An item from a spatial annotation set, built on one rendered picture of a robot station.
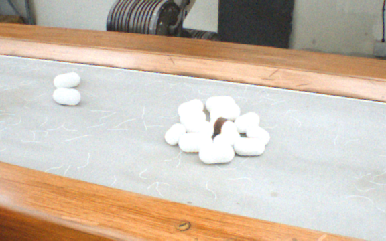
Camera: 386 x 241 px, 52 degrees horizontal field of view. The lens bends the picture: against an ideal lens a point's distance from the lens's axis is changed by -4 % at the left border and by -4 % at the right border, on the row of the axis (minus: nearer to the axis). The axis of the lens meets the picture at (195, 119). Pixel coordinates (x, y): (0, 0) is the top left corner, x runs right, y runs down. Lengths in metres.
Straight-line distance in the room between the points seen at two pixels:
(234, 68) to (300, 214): 0.30
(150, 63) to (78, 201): 0.35
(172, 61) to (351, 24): 1.97
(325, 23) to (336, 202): 2.18
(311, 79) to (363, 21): 1.95
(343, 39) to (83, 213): 2.32
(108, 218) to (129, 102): 0.26
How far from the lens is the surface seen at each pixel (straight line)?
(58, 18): 3.06
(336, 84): 0.60
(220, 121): 0.46
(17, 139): 0.50
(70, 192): 0.36
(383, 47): 2.55
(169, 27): 0.89
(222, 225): 0.31
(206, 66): 0.62
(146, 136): 0.47
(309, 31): 2.54
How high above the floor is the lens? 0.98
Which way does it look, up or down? 28 degrees down
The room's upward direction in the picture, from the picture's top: straight up
